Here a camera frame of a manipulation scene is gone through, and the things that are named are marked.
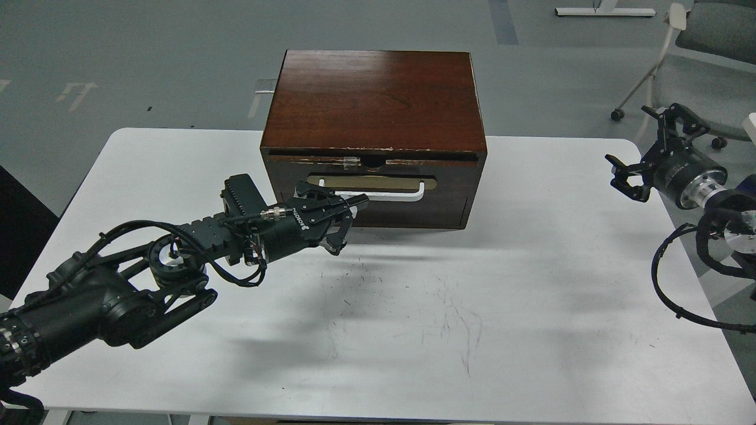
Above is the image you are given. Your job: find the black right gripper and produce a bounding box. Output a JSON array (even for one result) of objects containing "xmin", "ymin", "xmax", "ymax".
[{"xmin": 605, "ymin": 103, "xmax": 728, "ymax": 210}]

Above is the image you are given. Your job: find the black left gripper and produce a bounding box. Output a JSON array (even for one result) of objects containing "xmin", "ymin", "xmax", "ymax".
[{"xmin": 257, "ymin": 181, "xmax": 369, "ymax": 263}]

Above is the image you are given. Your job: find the wooden drawer with white handle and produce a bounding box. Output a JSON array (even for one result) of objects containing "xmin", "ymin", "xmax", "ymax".
[{"xmin": 263, "ymin": 154, "xmax": 484, "ymax": 229}]

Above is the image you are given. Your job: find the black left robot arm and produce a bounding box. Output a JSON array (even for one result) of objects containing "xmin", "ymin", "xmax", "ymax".
[{"xmin": 2, "ymin": 174, "xmax": 369, "ymax": 424}]

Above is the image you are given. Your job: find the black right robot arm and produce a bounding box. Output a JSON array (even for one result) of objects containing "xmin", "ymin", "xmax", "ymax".
[{"xmin": 607, "ymin": 104, "xmax": 754, "ymax": 279}]

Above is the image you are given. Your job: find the grey office chair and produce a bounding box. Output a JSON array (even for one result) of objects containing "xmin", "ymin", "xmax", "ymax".
[{"xmin": 631, "ymin": 1, "xmax": 755, "ymax": 149}]

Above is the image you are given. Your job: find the dark wooden cabinet box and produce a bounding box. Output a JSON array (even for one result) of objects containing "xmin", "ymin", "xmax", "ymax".
[{"xmin": 260, "ymin": 50, "xmax": 488, "ymax": 231}]

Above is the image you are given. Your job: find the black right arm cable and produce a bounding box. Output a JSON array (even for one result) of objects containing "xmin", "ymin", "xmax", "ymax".
[{"xmin": 651, "ymin": 223, "xmax": 756, "ymax": 334}]

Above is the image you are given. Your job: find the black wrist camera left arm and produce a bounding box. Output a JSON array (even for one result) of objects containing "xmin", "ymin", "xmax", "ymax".
[{"xmin": 220, "ymin": 173, "xmax": 268, "ymax": 218}]

